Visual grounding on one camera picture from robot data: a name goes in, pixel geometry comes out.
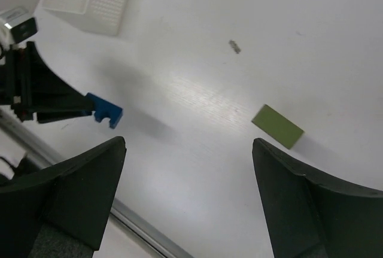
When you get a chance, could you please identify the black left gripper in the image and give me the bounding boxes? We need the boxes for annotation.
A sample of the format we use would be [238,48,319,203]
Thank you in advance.
[1,41,93,124]

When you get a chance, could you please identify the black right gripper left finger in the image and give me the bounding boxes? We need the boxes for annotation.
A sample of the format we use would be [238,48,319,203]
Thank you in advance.
[1,136,126,257]

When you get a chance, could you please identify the green arch wood block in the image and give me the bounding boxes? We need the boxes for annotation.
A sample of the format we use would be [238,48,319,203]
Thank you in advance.
[251,104,305,149]

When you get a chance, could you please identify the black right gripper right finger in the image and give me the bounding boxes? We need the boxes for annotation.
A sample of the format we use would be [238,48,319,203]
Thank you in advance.
[252,138,382,257]

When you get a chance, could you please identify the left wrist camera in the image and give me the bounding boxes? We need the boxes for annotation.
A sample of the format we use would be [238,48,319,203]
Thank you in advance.
[1,6,38,44]

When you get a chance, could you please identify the blue wood block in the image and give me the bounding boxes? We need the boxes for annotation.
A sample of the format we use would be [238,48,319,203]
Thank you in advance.
[86,93,123,129]

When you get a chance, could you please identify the aluminium front rail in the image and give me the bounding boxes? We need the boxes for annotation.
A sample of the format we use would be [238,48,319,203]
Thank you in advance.
[1,112,188,257]

